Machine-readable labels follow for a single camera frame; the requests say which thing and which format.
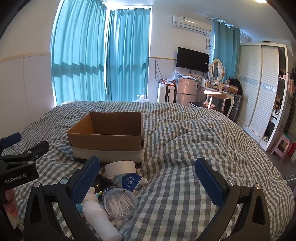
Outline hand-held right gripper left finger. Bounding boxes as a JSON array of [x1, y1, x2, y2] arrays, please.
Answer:
[[23, 156, 102, 241]]

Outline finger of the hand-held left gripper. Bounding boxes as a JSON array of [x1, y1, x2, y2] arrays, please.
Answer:
[[0, 140, 50, 163], [0, 133, 22, 149]]

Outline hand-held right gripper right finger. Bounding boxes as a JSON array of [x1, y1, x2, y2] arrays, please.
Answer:
[[194, 158, 273, 241]]

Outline black device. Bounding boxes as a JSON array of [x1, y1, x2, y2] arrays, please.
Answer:
[[92, 173, 112, 193]]

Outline wide tape roll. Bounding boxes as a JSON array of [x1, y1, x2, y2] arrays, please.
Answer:
[[104, 160, 137, 178]]

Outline cardboard box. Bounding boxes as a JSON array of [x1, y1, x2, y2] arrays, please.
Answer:
[[67, 111, 144, 169]]

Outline clear cotton swab jar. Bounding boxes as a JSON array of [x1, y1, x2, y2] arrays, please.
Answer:
[[102, 185, 138, 219]]

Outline person's left hand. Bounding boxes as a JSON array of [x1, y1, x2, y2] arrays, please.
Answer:
[[4, 188, 19, 217]]

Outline small white toy figurine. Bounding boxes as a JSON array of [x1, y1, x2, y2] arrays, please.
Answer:
[[75, 186, 102, 212]]

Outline white plastic bottle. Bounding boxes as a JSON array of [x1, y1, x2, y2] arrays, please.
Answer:
[[82, 200, 123, 241]]

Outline blue tissue pack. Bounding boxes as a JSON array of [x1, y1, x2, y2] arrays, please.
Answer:
[[110, 173, 142, 193]]

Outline checkered blanket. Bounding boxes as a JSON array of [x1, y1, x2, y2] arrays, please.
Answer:
[[0, 100, 293, 241]]

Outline black low bench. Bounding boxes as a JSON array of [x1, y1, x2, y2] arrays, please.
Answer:
[[188, 101, 212, 109]]

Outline black suitcase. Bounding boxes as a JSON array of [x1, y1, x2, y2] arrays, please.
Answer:
[[231, 94, 243, 122]]

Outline pink plastic stool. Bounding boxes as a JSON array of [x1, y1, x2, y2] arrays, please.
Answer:
[[270, 134, 292, 163]]

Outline white dressing table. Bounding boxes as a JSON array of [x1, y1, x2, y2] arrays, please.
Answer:
[[201, 84, 233, 118]]

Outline silver fridge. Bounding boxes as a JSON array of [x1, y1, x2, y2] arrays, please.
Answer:
[[175, 76, 198, 107]]

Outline white and black appliance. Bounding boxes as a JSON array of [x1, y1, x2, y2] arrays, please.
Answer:
[[166, 85, 176, 103]]

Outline black bag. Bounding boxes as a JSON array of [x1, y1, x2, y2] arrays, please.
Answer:
[[229, 78, 243, 95]]

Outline white rounded appliance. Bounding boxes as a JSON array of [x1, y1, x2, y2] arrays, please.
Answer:
[[157, 84, 167, 103]]

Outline white slatted wardrobe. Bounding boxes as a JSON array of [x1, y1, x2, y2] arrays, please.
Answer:
[[236, 43, 293, 151]]

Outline wide teal window curtain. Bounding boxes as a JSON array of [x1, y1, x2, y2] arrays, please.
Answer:
[[51, 0, 109, 106]]

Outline oval white mirror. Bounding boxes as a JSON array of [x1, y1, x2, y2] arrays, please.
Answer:
[[209, 59, 225, 83]]

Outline clear plastic bag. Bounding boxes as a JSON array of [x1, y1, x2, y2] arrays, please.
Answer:
[[166, 71, 184, 83]]

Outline pink hanging clothes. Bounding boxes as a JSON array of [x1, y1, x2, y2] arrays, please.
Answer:
[[287, 72, 296, 95]]

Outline narrow teal window curtain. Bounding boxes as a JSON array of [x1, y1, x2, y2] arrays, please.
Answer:
[[105, 7, 152, 102]]

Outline teal curtain beside wardrobe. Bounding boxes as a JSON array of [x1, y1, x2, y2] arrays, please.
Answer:
[[211, 19, 241, 80]]

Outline white air conditioner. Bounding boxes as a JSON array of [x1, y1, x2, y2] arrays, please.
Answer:
[[171, 14, 213, 35]]

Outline black wall cable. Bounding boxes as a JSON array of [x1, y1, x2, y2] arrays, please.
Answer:
[[154, 60, 163, 84]]

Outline black wall television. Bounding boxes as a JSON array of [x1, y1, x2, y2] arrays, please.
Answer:
[[176, 47, 210, 73]]

